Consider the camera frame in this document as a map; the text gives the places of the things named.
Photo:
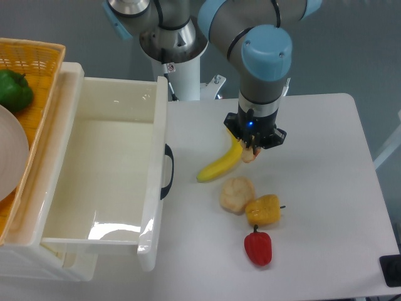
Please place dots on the white round plate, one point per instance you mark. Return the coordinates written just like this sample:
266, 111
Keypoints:
14, 152

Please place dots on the open white upper drawer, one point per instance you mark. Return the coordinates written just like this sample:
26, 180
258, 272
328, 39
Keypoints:
107, 198

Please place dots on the black drawer handle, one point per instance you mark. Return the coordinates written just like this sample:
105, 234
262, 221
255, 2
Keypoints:
169, 172

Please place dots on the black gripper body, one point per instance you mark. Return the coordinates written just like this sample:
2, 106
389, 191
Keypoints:
258, 121

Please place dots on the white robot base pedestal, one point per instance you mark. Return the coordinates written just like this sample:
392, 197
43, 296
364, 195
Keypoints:
177, 54

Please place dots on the green toy bell pepper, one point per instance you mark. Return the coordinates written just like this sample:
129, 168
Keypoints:
16, 94

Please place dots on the round toy bread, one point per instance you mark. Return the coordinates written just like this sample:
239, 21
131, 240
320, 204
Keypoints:
236, 194

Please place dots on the white drawer cabinet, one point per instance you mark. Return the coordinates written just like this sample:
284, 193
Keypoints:
22, 254

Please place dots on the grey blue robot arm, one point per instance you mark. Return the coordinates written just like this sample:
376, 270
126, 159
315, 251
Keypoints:
250, 35

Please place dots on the yellow toy banana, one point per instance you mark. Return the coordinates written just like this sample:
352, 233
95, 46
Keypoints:
223, 164

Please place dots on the red toy bell pepper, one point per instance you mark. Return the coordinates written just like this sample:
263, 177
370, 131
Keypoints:
258, 247

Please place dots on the yellow toy bell pepper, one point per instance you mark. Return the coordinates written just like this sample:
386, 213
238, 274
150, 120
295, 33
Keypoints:
264, 210

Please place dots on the white frame at right edge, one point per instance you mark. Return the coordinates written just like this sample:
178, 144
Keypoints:
390, 145

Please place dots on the black device at table edge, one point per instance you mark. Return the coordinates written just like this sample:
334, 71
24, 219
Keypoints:
390, 265

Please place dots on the white table clamp bracket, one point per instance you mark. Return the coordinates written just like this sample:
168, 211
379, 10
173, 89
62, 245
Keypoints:
210, 91

